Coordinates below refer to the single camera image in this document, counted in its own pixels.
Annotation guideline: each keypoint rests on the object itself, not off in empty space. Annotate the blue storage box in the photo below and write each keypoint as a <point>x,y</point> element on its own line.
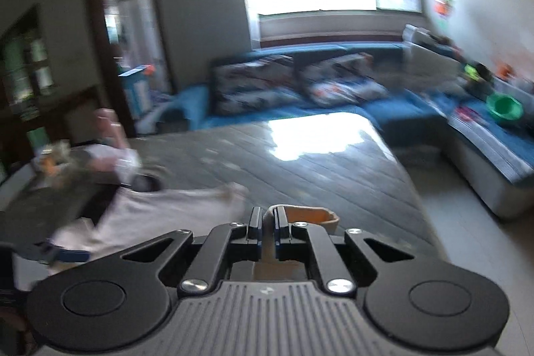
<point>135,91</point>

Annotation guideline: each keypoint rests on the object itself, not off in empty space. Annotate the green basin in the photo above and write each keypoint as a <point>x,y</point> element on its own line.
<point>504,109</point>

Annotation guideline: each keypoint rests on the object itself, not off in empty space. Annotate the black round cooktop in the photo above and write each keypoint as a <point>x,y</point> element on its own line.
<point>144,183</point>

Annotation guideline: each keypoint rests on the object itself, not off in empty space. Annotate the yellow green toy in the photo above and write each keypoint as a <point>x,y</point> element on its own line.
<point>475,73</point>

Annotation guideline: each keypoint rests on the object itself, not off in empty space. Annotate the grey quilted star table cover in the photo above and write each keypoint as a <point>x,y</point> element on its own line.
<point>313,181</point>

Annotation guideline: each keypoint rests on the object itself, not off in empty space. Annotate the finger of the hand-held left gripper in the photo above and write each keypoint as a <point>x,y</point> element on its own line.
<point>62,254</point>

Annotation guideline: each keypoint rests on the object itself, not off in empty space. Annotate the colourful pinwheel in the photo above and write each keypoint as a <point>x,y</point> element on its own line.
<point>443,7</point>

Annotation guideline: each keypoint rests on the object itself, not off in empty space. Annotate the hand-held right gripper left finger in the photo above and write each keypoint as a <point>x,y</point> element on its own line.
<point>255,229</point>

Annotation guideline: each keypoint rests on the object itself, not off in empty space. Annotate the cream white garment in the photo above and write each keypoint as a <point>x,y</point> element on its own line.
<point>167,214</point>

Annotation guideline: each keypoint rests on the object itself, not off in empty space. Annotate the dark wooden door frame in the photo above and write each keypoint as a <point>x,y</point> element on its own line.
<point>125,26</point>

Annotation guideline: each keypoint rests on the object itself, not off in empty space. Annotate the blue sofa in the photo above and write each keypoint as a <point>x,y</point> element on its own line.
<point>400,110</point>

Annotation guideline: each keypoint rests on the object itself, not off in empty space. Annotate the pink bottle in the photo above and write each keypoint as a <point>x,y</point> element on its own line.
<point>109,128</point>

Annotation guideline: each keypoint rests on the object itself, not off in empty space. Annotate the large butterfly print pillow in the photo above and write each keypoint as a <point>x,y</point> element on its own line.
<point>254,87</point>

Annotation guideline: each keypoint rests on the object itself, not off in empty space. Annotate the grey cushion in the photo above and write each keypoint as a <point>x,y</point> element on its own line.
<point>429,60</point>

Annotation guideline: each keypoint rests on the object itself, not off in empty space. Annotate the white bowl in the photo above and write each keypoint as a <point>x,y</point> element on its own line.
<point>52,160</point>

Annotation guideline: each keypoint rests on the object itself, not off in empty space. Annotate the tissue box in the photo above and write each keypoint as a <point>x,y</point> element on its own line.
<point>117,164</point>

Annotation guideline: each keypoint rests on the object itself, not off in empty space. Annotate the dark wooden glass cabinet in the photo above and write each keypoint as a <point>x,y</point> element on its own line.
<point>29,89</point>

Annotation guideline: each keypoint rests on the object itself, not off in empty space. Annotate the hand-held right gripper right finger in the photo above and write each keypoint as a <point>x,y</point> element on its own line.
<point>280,231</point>

